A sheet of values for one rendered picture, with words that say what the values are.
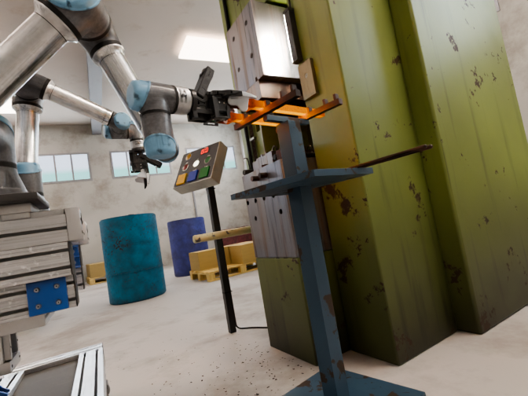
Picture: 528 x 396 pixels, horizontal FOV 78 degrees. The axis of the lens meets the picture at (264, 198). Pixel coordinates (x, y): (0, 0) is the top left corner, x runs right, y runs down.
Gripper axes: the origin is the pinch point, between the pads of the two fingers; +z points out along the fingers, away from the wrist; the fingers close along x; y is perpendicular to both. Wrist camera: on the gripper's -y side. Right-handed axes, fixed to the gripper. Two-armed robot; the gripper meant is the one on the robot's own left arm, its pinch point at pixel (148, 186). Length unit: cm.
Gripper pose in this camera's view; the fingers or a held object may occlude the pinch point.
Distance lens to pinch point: 182.9
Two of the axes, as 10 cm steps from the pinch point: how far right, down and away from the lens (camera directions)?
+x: 4.4, -1.5, -8.8
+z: 1.7, 9.8, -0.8
